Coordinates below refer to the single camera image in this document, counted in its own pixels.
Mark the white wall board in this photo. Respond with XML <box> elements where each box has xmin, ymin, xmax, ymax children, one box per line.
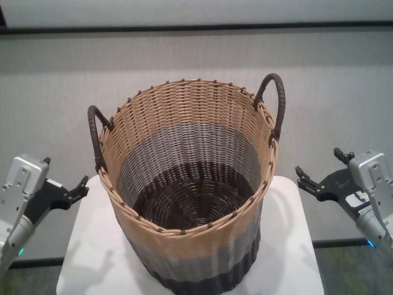
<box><xmin>0</xmin><ymin>0</ymin><xmax>393</xmax><ymax>29</ymax></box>

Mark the black wall board rail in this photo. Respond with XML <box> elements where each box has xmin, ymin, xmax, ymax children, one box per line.
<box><xmin>0</xmin><ymin>24</ymin><xmax>393</xmax><ymax>37</ymax></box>

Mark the tan grey black woven basket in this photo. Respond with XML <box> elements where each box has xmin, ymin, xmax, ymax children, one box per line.
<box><xmin>87</xmin><ymin>73</ymin><xmax>287</xmax><ymax>291</ymax></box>

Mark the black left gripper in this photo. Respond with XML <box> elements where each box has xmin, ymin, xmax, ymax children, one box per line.
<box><xmin>23</xmin><ymin>157</ymin><xmax>90</xmax><ymax>225</ymax></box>

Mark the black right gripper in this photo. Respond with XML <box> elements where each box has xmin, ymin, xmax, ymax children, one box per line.
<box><xmin>295</xmin><ymin>147</ymin><xmax>374</xmax><ymax>221</ymax></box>

